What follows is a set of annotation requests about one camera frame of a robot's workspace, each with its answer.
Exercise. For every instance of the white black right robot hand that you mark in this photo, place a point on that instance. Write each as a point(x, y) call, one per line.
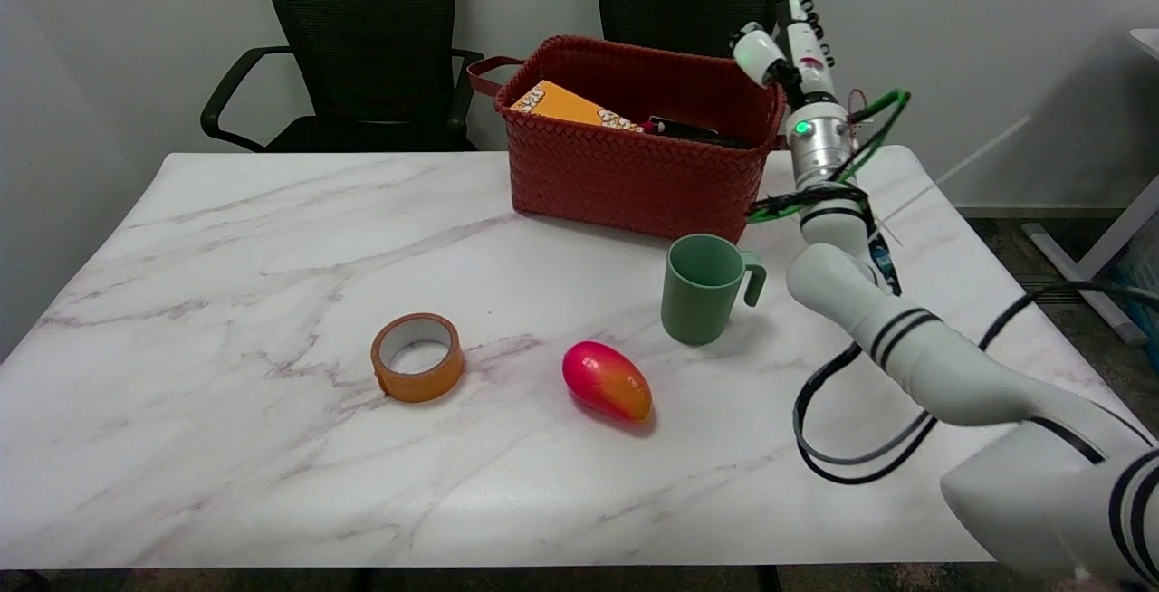
point(810, 49)

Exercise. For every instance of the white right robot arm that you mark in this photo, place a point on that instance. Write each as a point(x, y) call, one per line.
point(924, 357)

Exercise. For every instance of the red woven basket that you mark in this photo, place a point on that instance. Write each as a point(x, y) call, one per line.
point(634, 176)

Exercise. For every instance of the blue storage bin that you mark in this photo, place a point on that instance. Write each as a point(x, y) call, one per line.
point(1143, 266)

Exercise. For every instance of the black pen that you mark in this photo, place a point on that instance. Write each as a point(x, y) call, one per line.
point(693, 130)

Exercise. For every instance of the orange popcorn box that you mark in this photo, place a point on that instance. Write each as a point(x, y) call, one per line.
point(566, 105)

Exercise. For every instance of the green plastic mug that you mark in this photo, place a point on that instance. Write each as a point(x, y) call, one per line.
point(697, 298)

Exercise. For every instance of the red yellow toy mango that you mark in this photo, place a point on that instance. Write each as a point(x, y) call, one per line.
point(607, 381)

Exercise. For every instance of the orange tape roll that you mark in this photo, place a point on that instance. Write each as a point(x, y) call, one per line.
point(418, 377)

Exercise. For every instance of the white wall outlet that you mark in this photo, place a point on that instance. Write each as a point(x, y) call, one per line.
point(865, 135)

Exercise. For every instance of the white desk frame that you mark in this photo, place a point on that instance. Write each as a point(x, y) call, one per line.
point(1100, 253)

